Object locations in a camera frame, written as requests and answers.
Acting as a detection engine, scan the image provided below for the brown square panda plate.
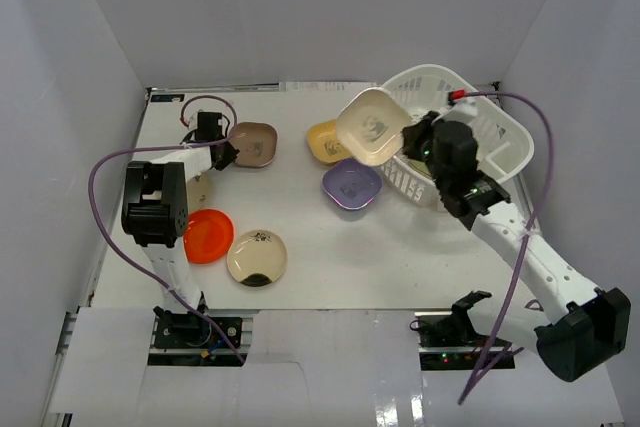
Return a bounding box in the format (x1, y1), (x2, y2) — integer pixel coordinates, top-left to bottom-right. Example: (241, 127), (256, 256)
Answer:
(230, 122), (278, 169)

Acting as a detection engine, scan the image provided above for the cream square panda plate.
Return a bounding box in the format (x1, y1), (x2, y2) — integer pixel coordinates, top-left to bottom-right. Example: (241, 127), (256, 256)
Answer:
(335, 87), (412, 167)

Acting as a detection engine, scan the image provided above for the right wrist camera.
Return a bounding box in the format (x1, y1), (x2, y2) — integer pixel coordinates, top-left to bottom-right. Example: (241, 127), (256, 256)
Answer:
(439, 97), (479, 124)

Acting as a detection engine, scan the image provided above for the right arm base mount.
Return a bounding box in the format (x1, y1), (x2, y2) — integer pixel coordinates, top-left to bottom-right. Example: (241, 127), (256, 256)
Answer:
(409, 291), (491, 372)

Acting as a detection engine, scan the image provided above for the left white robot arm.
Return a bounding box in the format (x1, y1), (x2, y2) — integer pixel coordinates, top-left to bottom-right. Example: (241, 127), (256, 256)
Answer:
(121, 111), (237, 311)

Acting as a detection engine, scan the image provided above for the white plastic basket bin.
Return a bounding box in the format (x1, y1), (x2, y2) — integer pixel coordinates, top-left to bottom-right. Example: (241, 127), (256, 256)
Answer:
(378, 64), (534, 209)

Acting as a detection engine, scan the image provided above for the cream round flower plate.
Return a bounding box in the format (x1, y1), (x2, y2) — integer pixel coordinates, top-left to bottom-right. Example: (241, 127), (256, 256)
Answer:
(187, 173), (211, 213)

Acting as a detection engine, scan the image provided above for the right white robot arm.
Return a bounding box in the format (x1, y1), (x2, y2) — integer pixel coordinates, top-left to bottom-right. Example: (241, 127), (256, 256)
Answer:
(402, 114), (631, 382)

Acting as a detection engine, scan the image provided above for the orange round plate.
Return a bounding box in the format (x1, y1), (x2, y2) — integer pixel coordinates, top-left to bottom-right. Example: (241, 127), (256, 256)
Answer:
(183, 209), (235, 265)

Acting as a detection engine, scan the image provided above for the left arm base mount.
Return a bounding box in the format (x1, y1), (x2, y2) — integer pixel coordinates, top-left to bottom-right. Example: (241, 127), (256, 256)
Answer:
(152, 306), (243, 349)

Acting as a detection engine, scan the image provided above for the green square panda plate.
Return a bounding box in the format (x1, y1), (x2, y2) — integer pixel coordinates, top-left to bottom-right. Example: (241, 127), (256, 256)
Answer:
(408, 160), (432, 179)

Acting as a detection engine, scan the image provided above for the yellow square plate far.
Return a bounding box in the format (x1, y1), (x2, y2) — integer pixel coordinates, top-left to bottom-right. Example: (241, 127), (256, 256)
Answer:
(306, 120), (350, 165)

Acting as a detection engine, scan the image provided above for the purple square panda plate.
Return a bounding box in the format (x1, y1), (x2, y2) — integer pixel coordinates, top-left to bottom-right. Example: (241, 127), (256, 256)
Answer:
(322, 158), (382, 211)

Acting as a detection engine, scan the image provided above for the cream round plate black mound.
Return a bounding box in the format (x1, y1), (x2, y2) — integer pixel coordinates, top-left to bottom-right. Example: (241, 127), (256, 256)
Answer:
(226, 229), (288, 288)

